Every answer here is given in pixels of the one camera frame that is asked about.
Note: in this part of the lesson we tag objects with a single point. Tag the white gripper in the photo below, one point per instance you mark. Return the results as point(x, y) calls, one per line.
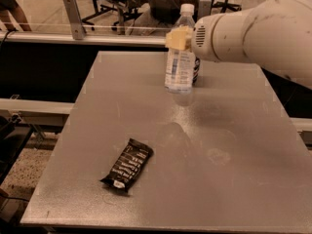
point(202, 39)

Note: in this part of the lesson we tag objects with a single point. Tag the clear blue-label plastic bottle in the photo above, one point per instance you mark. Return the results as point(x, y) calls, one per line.
point(180, 64)

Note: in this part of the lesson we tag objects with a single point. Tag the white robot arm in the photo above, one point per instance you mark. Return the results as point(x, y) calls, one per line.
point(276, 35)

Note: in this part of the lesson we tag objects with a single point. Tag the blue soda can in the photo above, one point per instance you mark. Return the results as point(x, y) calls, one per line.
point(196, 70)

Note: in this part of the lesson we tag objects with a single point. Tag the seated person in sweater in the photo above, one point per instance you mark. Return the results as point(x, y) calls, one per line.
point(158, 18)

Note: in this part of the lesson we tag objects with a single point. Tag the black office chair left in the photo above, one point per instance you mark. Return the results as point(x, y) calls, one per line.
point(125, 9)

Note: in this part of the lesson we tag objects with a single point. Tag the black snack bar wrapper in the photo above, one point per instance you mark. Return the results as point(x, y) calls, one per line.
point(129, 165)

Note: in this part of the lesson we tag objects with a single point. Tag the standing person leg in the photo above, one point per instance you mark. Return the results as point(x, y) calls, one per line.
point(12, 7)

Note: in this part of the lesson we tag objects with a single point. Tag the black equipment at left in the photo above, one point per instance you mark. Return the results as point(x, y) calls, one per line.
point(13, 138)

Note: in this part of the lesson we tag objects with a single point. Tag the right metal bracket post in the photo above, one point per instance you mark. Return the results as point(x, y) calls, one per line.
point(204, 9)

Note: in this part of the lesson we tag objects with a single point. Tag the metal bracket post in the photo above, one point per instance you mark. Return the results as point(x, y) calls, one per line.
point(204, 9)
point(77, 30)

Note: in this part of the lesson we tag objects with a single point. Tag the left metal bracket post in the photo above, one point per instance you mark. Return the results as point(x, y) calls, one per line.
point(77, 30)

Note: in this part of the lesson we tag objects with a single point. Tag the metal rail barrier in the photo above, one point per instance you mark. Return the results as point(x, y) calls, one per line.
point(100, 40)

